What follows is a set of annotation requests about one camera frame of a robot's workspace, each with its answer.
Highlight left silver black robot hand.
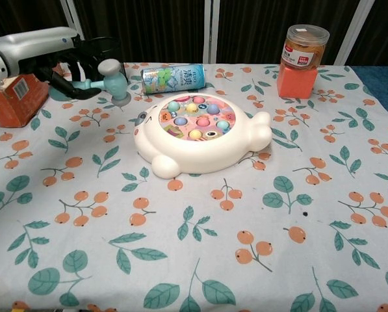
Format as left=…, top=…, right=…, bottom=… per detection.
left=0, top=27, right=102, bottom=100

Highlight teal toy hammer grey ends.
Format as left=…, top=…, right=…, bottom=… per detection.
left=49, top=59, right=130, bottom=107

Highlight white whack-a-mole toy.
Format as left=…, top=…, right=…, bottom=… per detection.
left=132, top=92, right=273, bottom=179

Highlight dark pleated partition panel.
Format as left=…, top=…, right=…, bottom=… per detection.
left=345, top=0, right=388, bottom=68
left=72, top=0, right=208, bottom=65
left=215, top=0, right=356, bottom=66
left=0, top=0, right=68, bottom=45

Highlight orange cardboard snack box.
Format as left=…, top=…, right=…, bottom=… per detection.
left=0, top=73, right=51, bottom=127

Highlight black mesh pen cup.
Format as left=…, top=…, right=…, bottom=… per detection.
left=79, top=36, right=129, bottom=84

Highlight light blue drink can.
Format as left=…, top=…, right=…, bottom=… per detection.
left=140, top=64, right=206, bottom=96

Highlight floral fruit print tablecloth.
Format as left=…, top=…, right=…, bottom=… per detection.
left=0, top=61, right=388, bottom=312

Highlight orange cube block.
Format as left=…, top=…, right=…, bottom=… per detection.
left=277, top=63, right=319, bottom=99

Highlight clear plastic snack jar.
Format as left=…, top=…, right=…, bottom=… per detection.
left=280, top=24, right=330, bottom=70

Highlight grey partition post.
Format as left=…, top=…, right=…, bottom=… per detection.
left=201, top=0, right=221, bottom=64
left=58, top=0, right=84, bottom=42
left=332, top=0, right=367, bottom=66

